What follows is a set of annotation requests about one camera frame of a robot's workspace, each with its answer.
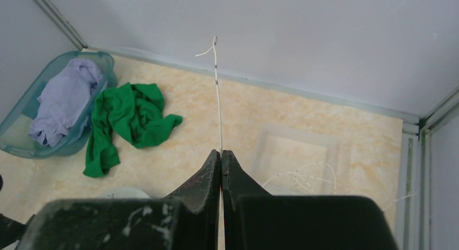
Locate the lavender cloth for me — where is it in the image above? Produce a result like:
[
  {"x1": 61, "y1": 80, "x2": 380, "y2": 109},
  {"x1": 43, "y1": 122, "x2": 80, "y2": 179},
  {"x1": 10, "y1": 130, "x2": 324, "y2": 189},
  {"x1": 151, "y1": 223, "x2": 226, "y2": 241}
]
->
[{"x1": 29, "y1": 58, "x2": 103, "y2": 147}]

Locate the white cable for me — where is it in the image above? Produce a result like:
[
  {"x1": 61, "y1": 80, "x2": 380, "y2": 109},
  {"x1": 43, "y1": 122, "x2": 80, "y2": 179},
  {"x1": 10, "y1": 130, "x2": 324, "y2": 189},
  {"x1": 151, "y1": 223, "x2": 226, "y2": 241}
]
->
[{"x1": 195, "y1": 35, "x2": 417, "y2": 212}]

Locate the teal plastic basket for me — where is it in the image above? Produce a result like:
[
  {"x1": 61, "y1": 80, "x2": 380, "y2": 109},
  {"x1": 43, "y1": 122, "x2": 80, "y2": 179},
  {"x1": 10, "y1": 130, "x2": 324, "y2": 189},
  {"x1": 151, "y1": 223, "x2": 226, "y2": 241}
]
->
[{"x1": 1, "y1": 51, "x2": 117, "y2": 159}]

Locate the clear plastic box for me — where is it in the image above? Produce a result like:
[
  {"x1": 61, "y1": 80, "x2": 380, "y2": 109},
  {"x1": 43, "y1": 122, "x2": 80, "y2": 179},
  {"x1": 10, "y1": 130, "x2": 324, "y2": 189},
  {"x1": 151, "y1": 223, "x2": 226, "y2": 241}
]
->
[{"x1": 245, "y1": 123, "x2": 351, "y2": 196}]

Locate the green cloth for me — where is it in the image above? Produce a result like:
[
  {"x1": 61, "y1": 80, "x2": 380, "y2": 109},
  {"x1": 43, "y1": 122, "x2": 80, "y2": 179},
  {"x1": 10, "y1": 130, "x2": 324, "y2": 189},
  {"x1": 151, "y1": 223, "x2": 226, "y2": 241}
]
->
[{"x1": 83, "y1": 83, "x2": 183, "y2": 178}]

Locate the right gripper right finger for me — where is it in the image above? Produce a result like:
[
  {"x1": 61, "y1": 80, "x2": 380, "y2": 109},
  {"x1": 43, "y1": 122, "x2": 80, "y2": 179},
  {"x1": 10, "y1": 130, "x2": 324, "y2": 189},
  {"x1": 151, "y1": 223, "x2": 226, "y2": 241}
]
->
[{"x1": 221, "y1": 150, "x2": 271, "y2": 249}]

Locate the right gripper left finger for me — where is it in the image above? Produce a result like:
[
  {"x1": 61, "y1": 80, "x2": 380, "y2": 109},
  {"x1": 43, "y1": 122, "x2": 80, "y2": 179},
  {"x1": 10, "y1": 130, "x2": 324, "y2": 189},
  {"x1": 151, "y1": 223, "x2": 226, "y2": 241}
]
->
[{"x1": 166, "y1": 149, "x2": 220, "y2": 249}]

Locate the white filament spool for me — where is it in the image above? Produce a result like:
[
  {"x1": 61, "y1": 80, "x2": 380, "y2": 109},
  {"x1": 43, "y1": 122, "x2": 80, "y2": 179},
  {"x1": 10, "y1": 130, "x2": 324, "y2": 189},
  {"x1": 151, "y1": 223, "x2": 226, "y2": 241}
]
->
[{"x1": 100, "y1": 187, "x2": 150, "y2": 199}]

